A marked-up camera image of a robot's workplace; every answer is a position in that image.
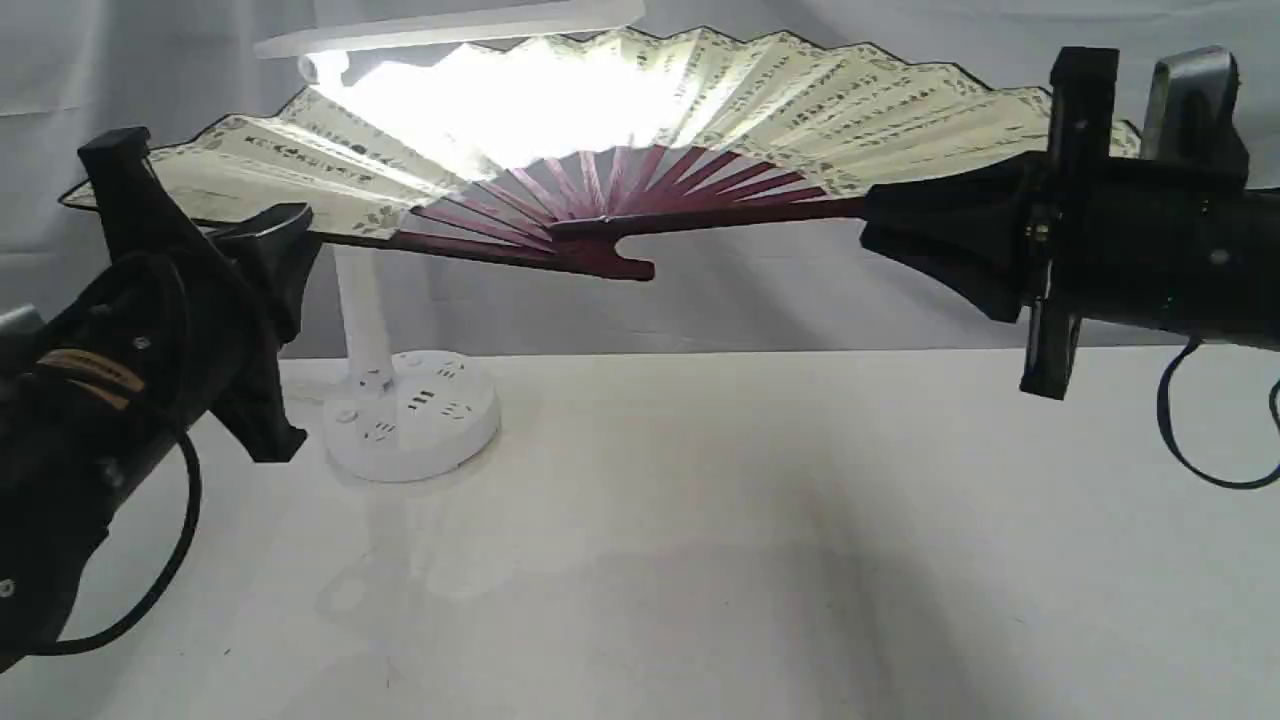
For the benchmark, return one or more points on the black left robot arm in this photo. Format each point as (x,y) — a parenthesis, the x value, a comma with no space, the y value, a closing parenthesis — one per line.
(66,473)

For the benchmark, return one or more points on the cream paper folding fan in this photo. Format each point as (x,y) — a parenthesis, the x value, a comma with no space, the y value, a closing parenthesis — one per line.
(524,156)

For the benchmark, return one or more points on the white desk lamp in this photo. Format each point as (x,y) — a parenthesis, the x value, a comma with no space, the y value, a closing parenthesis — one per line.
(399,419)

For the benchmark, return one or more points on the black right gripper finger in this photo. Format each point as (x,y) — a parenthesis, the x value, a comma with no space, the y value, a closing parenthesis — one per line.
(994,199)
(993,292)

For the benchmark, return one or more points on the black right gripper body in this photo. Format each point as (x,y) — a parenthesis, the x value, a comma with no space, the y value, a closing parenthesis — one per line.
(1136,242)

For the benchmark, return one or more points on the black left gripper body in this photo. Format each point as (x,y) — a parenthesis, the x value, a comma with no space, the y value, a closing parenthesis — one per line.
(171,325)

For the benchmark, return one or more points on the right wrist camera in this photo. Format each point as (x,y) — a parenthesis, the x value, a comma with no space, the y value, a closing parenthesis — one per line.
(1190,114)

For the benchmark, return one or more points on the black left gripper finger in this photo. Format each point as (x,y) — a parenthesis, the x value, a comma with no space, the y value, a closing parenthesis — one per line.
(275,252)

